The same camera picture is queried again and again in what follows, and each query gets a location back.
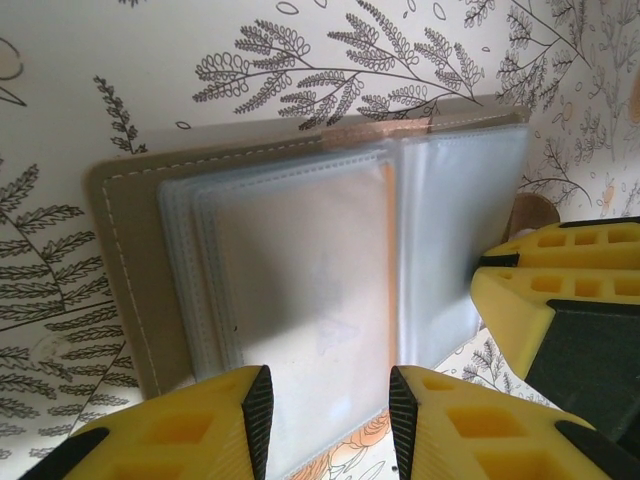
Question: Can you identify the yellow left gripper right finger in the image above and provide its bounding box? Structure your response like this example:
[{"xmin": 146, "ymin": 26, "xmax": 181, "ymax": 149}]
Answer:
[{"xmin": 388, "ymin": 364, "xmax": 640, "ymax": 480}]

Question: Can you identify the beige card holder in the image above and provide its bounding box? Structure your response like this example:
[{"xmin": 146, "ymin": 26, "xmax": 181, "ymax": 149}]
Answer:
[{"xmin": 82, "ymin": 94, "xmax": 532, "ymax": 477}]

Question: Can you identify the floral print tablecloth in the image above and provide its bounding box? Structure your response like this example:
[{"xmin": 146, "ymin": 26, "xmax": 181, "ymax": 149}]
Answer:
[{"xmin": 0, "ymin": 0, "xmax": 640, "ymax": 480}]

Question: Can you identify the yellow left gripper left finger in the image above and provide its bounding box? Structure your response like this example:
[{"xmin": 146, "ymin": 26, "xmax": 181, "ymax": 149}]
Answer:
[{"xmin": 32, "ymin": 364, "xmax": 276, "ymax": 480}]

